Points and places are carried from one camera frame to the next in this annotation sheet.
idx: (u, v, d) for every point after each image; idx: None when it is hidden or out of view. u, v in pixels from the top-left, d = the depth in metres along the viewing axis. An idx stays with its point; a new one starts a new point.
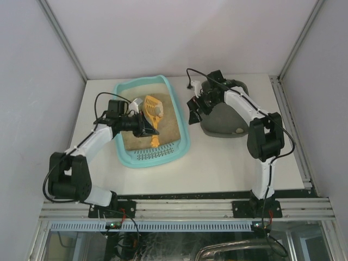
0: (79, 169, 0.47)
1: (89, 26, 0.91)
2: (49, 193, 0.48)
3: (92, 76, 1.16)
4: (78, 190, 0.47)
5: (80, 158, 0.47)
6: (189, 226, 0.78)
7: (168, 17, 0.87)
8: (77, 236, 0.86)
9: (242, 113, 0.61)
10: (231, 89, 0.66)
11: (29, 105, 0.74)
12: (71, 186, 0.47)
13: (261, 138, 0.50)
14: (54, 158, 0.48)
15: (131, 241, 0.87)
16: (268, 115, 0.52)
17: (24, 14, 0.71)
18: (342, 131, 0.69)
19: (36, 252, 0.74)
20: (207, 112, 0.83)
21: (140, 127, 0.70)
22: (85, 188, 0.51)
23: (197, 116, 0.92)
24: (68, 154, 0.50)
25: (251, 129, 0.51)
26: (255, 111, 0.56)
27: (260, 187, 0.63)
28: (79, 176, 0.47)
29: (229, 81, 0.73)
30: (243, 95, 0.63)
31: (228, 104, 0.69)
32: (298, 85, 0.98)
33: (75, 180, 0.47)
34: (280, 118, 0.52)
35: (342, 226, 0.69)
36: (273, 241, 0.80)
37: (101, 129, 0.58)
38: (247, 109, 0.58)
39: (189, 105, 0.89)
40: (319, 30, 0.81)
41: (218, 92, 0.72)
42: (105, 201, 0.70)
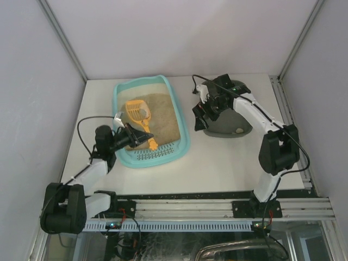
0: (73, 199, 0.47)
1: (89, 26, 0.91)
2: (44, 225, 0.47)
3: (92, 76, 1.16)
4: (72, 221, 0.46)
5: (75, 187, 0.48)
6: (190, 226, 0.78)
7: (169, 17, 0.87)
8: (77, 236, 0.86)
9: (254, 123, 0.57)
10: (241, 96, 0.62)
11: (29, 104, 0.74)
12: (66, 217, 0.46)
13: (275, 153, 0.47)
14: (50, 189, 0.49)
15: (131, 241, 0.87)
16: (284, 128, 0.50)
17: (24, 14, 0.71)
18: (342, 130, 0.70)
19: (36, 252, 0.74)
20: (214, 117, 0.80)
21: (132, 141, 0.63)
22: (81, 221, 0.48)
23: (203, 122, 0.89)
24: (64, 184, 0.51)
25: (265, 142, 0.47)
26: (269, 123, 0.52)
27: (266, 194, 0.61)
28: (74, 206, 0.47)
29: (238, 87, 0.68)
30: (255, 104, 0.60)
31: (237, 111, 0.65)
32: (298, 85, 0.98)
33: (70, 210, 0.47)
34: (297, 132, 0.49)
35: (342, 226, 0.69)
36: (273, 241, 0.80)
37: (98, 162, 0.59)
38: (260, 120, 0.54)
39: (195, 111, 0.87)
40: (319, 30, 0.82)
41: (227, 98, 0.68)
42: (105, 205, 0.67)
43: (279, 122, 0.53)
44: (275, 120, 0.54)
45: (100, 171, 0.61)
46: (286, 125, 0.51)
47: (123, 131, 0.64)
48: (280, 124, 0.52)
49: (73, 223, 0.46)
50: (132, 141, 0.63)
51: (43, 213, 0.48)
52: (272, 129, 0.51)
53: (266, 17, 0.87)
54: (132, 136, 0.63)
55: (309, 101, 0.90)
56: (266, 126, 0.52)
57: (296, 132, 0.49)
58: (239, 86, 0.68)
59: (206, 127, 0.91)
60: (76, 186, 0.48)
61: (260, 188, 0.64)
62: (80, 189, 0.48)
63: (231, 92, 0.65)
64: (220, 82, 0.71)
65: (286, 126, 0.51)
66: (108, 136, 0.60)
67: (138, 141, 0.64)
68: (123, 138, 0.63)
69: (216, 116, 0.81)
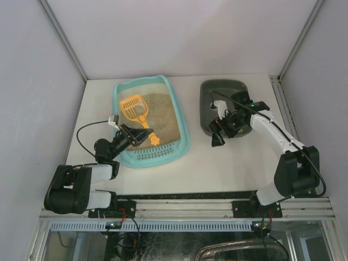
0: (81, 177, 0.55)
1: (89, 26, 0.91)
2: (47, 199, 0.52)
3: (92, 76, 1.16)
4: (75, 197, 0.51)
5: (86, 168, 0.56)
6: (190, 226, 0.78)
7: (169, 17, 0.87)
8: (77, 236, 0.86)
9: (270, 141, 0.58)
10: (259, 112, 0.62)
11: (29, 104, 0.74)
12: (72, 193, 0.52)
13: (293, 174, 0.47)
14: (60, 169, 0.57)
15: (131, 241, 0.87)
16: (303, 149, 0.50)
17: (24, 15, 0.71)
18: (343, 130, 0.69)
19: (36, 252, 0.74)
20: (231, 134, 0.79)
21: (131, 141, 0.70)
22: (83, 203, 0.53)
23: (219, 138, 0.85)
24: (73, 167, 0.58)
25: (283, 163, 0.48)
26: (287, 142, 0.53)
27: (268, 200, 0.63)
28: (81, 182, 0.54)
29: (256, 103, 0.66)
30: (273, 122, 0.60)
31: (255, 130, 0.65)
32: (298, 85, 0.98)
33: (76, 187, 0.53)
34: (317, 154, 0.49)
35: (342, 226, 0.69)
36: (273, 241, 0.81)
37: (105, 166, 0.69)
38: (278, 138, 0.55)
39: (211, 127, 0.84)
40: (319, 30, 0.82)
41: (243, 113, 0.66)
42: (105, 203, 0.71)
43: (298, 142, 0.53)
44: (294, 140, 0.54)
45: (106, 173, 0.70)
46: (306, 146, 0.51)
47: (120, 135, 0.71)
48: (299, 144, 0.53)
49: (76, 200, 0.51)
50: (130, 142, 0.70)
51: (49, 192, 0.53)
52: (290, 149, 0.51)
53: (266, 17, 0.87)
54: (129, 138, 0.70)
55: (308, 101, 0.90)
56: (283, 145, 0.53)
57: (316, 154, 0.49)
58: (258, 102, 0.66)
59: (222, 144, 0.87)
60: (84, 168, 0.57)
61: (260, 191, 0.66)
62: (88, 170, 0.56)
63: (248, 107, 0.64)
64: (238, 98, 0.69)
65: (305, 148, 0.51)
66: (106, 149, 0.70)
67: (136, 140, 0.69)
68: (121, 141, 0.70)
69: (233, 132, 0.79)
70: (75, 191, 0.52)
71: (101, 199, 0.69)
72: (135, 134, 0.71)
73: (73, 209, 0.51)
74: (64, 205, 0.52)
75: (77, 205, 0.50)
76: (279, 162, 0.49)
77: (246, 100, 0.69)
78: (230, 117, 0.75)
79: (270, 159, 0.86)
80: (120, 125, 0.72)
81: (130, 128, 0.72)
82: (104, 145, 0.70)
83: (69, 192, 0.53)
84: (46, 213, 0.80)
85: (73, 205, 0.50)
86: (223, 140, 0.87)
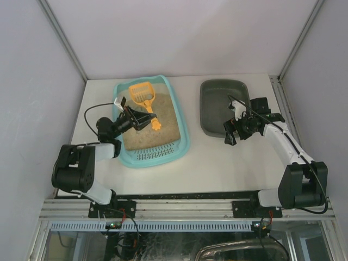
0: (86, 155, 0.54)
1: (89, 26, 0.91)
2: (54, 176, 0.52)
3: (92, 76, 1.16)
4: (82, 173, 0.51)
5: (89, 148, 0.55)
6: (190, 226, 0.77)
7: (169, 17, 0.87)
8: (77, 236, 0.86)
9: (280, 151, 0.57)
10: (273, 123, 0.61)
11: (29, 104, 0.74)
12: (78, 170, 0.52)
13: (296, 186, 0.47)
14: (64, 148, 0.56)
15: (131, 241, 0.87)
16: (311, 163, 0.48)
17: (24, 14, 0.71)
18: (343, 130, 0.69)
19: (36, 252, 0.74)
20: (245, 136, 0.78)
21: (132, 123, 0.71)
22: (89, 179, 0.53)
23: (231, 138, 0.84)
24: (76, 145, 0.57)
25: (287, 174, 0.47)
26: (296, 154, 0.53)
27: (268, 202, 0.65)
28: (86, 161, 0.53)
29: (273, 114, 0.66)
30: (286, 133, 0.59)
31: (266, 138, 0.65)
32: (298, 85, 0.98)
33: (82, 165, 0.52)
34: (326, 172, 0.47)
35: (342, 226, 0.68)
36: (273, 242, 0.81)
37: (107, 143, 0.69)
38: (287, 149, 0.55)
39: (224, 125, 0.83)
40: (319, 29, 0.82)
41: (258, 122, 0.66)
42: (105, 200, 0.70)
43: (308, 156, 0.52)
44: (305, 153, 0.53)
45: (109, 152, 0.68)
46: (316, 161, 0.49)
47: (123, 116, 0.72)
48: (309, 158, 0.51)
49: (84, 176, 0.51)
50: (131, 123, 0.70)
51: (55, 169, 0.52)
52: (298, 162, 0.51)
53: (266, 17, 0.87)
54: (131, 119, 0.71)
55: (308, 100, 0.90)
56: (291, 157, 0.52)
57: (325, 171, 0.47)
58: (274, 113, 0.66)
59: (233, 144, 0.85)
60: (88, 147, 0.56)
61: (261, 192, 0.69)
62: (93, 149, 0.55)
63: (263, 117, 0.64)
64: (256, 105, 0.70)
65: (315, 163, 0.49)
66: (107, 128, 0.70)
67: (137, 122, 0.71)
68: (123, 122, 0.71)
69: (246, 135, 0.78)
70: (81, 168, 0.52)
71: (102, 194, 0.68)
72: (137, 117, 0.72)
73: (80, 185, 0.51)
74: (71, 184, 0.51)
75: (84, 180, 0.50)
76: (285, 173, 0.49)
77: (265, 107, 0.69)
78: (245, 119, 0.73)
79: (269, 159, 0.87)
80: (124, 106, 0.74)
81: (134, 110, 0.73)
82: (105, 125, 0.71)
83: (75, 169, 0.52)
84: (46, 213, 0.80)
85: (80, 181, 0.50)
86: (235, 141, 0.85)
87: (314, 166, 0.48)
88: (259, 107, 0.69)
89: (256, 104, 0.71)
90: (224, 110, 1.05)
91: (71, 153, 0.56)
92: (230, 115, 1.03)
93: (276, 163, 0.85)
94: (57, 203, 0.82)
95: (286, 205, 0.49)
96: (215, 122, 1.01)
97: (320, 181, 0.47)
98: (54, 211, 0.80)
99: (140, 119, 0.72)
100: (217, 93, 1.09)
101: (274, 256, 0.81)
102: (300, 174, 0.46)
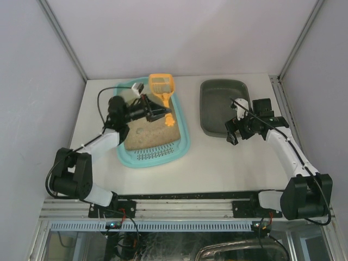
0: (80, 165, 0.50)
1: (89, 26, 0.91)
2: (51, 186, 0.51)
3: (93, 76, 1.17)
4: (78, 187, 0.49)
5: (85, 156, 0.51)
6: (190, 226, 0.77)
7: (169, 16, 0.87)
8: (77, 236, 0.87)
9: (283, 160, 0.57)
10: (277, 129, 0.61)
11: (29, 104, 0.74)
12: (72, 181, 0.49)
13: (299, 199, 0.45)
14: (61, 152, 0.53)
15: (131, 241, 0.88)
16: (316, 176, 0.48)
17: (24, 13, 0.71)
18: (343, 130, 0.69)
19: (36, 252, 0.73)
20: (246, 136, 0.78)
21: (146, 112, 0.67)
22: (85, 188, 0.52)
23: (232, 137, 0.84)
24: (74, 150, 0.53)
25: (291, 187, 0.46)
26: (300, 165, 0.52)
27: (267, 203, 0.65)
28: (80, 171, 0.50)
29: (276, 118, 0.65)
30: (290, 140, 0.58)
31: (268, 143, 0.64)
32: (298, 85, 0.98)
33: (76, 176, 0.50)
34: (330, 184, 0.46)
35: (342, 227, 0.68)
36: (273, 241, 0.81)
37: (109, 133, 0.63)
38: (291, 159, 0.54)
39: (226, 125, 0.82)
40: (320, 29, 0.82)
41: (260, 126, 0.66)
42: (106, 202, 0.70)
43: (313, 168, 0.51)
44: (310, 164, 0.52)
45: (111, 143, 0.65)
46: (320, 173, 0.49)
47: (138, 104, 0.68)
48: (313, 170, 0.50)
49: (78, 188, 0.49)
50: (145, 113, 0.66)
51: (52, 180, 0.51)
52: (302, 174, 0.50)
53: (267, 17, 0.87)
54: (145, 108, 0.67)
55: (309, 100, 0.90)
56: (295, 169, 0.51)
57: (330, 183, 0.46)
58: (278, 117, 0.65)
59: (234, 144, 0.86)
60: (85, 153, 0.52)
61: (261, 193, 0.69)
62: (88, 157, 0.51)
63: (265, 122, 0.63)
64: (260, 107, 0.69)
65: (319, 175, 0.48)
66: (119, 109, 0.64)
67: (151, 113, 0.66)
68: (137, 109, 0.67)
69: (248, 135, 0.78)
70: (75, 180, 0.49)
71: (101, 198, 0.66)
72: (153, 107, 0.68)
73: (76, 195, 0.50)
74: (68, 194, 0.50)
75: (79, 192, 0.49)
76: (288, 185, 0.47)
77: (269, 111, 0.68)
78: (247, 120, 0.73)
79: (269, 160, 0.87)
80: (142, 94, 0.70)
81: (150, 100, 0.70)
82: (117, 105, 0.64)
83: (71, 179, 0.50)
84: (46, 213, 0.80)
85: (74, 192, 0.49)
86: (236, 141, 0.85)
87: (318, 179, 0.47)
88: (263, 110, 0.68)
89: (260, 106, 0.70)
90: (224, 110, 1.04)
91: (68, 157, 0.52)
92: (230, 115, 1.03)
93: (276, 163, 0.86)
94: (58, 203, 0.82)
95: (288, 216, 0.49)
96: (216, 122, 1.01)
97: (324, 193, 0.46)
98: (54, 211, 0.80)
99: (154, 112, 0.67)
100: (217, 93, 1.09)
101: (274, 256, 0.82)
102: (304, 188, 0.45)
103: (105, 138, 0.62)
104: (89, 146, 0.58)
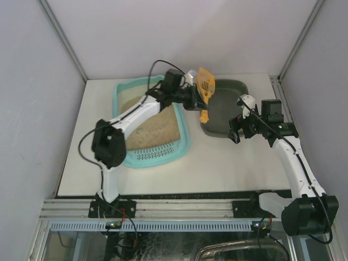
0: (114, 141, 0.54)
1: (89, 26, 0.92)
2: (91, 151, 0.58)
3: (93, 76, 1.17)
4: (112, 159, 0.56)
5: (118, 134, 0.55)
6: (190, 226, 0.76)
7: (169, 16, 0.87)
8: (77, 236, 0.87)
9: (289, 175, 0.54)
10: (285, 140, 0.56)
11: (29, 104, 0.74)
12: (107, 153, 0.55)
13: (303, 219, 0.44)
14: (100, 123, 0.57)
15: (131, 241, 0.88)
16: (322, 198, 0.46)
17: (24, 13, 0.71)
18: (343, 129, 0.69)
19: (36, 252, 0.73)
20: (249, 134, 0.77)
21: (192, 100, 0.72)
22: (119, 158, 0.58)
23: (235, 136, 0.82)
24: (110, 124, 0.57)
25: (295, 207, 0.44)
26: (307, 184, 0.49)
27: (267, 205, 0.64)
28: (115, 146, 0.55)
29: (286, 125, 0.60)
30: (299, 154, 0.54)
31: (274, 151, 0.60)
32: (298, 85, 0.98)
33: (111, 149, 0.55)
34: (335, 206, 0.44)
35: (343, 226, 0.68)
36: (273, 241, 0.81)
37: (149, 105, 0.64)
38: (298, 176, 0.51)
39: (230, 122, 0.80)
40: (320, 29, 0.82)
41: (268, 132, 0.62)
42: (109, 197, 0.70)
43: (319, 188, 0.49)
44: (316, 184, 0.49)
45: (149, 115, 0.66)
46: (327, 194, 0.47)
47: (187, 89, 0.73)
48: (319, 191, 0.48)
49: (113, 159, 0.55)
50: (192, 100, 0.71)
51: (93, 143, 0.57)
52: (308, 195, 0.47)
53: (266, 17, 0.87)
54: (193, 95, 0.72)
55: (309, 100, 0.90)
56: (301, 188, 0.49)
57: (335, 205, 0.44)
58: (288, 125, 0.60)
59: (236, 143, 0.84)
60: (119, 131, 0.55)
61: (260, 195, 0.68)
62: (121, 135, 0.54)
63: (273, 130, 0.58)
64: (271, 111, 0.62)
65: (325, 197, 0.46)
66: (173, 80, 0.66)
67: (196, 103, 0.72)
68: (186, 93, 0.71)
69: (252, 134, 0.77)
70: (110, 153, 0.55)
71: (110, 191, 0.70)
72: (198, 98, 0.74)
73: (110, 163, 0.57)
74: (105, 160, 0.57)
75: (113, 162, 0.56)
76: (292, 203, 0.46)
77: (279, 115, 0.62)
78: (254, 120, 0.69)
79: (269, 160, 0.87)
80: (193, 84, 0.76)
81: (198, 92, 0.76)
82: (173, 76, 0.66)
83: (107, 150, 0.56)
84: (46, 213, 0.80)
85: (110, 161, 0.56)
86: (238, 139, 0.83)
87: (323, 200, 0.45)
88: (273, 115, 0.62)
89: (271, 109, 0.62)
90: (224, 110, 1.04)
91: (105, 129, 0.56)
92: (230, 115, 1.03)
93: (275, 163, 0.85)
94: (58, 203, 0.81)
95: (288, 231, 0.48)
96: (216, 122, 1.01)
97: (328, 213, 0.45)
98: (54, 211, 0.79)
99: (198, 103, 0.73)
100: (217, 93, 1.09)
101: (274, 256, 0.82)
102: (309, 210, 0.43)
103: (143, 112, 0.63)
104: (126, 119, 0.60)
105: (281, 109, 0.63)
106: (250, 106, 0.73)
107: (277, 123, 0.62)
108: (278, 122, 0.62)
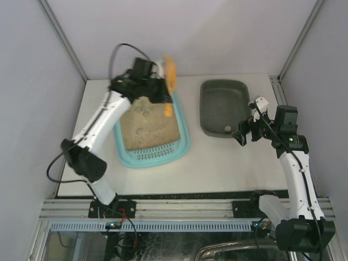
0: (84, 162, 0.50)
1: (89, 26, 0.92)
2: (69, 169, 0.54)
3: (92, 76, 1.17)
4: (90, 176, 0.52)
5: (85, 153, 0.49)
6: (190, 226, 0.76)
7: (169, 15, 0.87)
8: (77, 236, 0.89)
9: (290, 192, 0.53)
10: (293, 153, 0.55)
11: (29, 104, 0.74)
12: (84, 174, 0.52)
13: (295, 239, 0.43)
14: (64, 143, 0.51)
15: (131, 241, 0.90)
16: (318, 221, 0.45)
17: (24, 13, 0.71)
18: (343, 129, 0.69)
19: (36, 252, 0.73)
20: (256, 138, 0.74)
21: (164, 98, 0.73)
22: (100, 171, 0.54)
23: (242, 138, 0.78)
24: (75, 142, 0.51)
25: (289, 225, 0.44)
26: (307, 206, 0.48)
27: (266, 210, 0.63)
28: (89, 166, 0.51)
29: (297, 137, 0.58)
30: (304, 172, 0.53)
31: (280, 164, 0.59)
32: (298, 85, 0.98)
33: (85, 169, 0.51)
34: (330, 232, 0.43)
35: (343, 225, 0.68)
36: (273, 242, 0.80)
37: (112, 105, 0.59)
38: (298, 197, 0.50)
39: (238, 124, 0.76)
40: (320, 29, 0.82)
41: (277, 142, 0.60)
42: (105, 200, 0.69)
43: (319, 211, 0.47)
44: (316, 206, 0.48)
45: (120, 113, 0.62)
46: (324, 219, 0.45)
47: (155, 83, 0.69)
48: (319, 213, 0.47)
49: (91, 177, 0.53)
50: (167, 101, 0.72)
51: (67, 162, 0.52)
52: (305, 216, 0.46)
53: (266, 17, 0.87)
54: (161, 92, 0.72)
55: (309, 101, 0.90)
56: (300, 208, 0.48)
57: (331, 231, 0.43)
58: (298, 137, 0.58)
59: (242, 145, 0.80)
60: (86, 150, 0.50)
61: (261, 196, 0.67)
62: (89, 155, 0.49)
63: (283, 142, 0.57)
64: (285, 120, 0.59)
65: (323, 221, 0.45)
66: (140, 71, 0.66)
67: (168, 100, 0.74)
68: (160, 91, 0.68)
69: (259, 137, 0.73)
70: (86, 173, 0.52)
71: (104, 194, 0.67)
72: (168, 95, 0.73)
73: (90, 179, 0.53)
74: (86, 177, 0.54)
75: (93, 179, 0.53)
76: (288, 222, 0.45)
77: (292, 126, 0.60)
78: (264, 126, 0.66)
79: (269, 160, 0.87)
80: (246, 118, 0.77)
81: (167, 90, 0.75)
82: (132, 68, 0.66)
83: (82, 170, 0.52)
84: (46, 213, 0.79)
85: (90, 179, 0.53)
86: (245, 141, 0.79)
87: (320, 223, 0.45)
88: (286, 125, 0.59)
89: (285, 118, 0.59)
90: (224, 111, 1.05)
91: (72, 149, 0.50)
92: (230, 115, 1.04)
93: (275, 163, 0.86)
94: (58, 203, 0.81)
95: (279, 243, 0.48)
96: (215, 122, 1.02)
97: (322, 238, 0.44)
98: (54, 211, 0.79)
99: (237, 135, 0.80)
100: (218, 93, 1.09)
101: (274, 256, 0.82)
102: (303, 231, 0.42)
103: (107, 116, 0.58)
104: (90, 133, 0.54)
105: (296, 119, 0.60)
106: (262, 110, 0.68)
107: (287, 134, 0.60)
108: (290, 133, 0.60)
